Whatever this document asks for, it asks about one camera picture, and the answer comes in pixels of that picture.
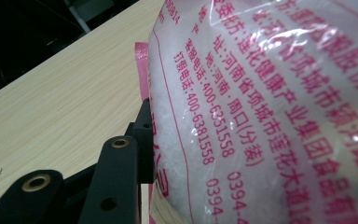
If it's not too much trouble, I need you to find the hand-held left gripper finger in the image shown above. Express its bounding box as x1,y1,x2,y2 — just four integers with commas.
125,97,155,185

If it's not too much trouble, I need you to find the clear plastic bag red print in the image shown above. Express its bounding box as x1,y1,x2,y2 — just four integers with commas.
134,0,358,224

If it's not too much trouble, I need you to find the pale metal stand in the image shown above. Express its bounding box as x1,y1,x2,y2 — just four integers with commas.
63,0,107,34

